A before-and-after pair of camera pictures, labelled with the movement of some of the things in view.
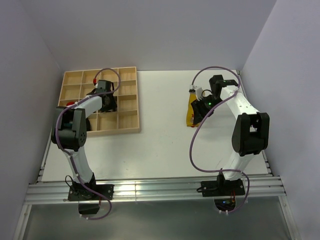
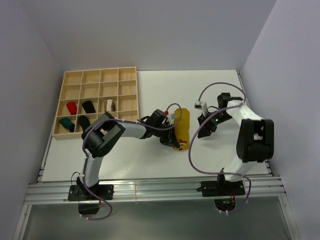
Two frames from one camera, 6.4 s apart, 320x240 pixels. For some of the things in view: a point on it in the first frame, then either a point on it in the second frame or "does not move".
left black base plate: (81, 192) does not move
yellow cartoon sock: (190, 115) -> (181, 127)
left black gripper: (112, 105) -> (170, 140)
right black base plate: (222, 187) does not move
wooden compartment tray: (76, 84) does not move
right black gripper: (200, 115) -> (204, 130)
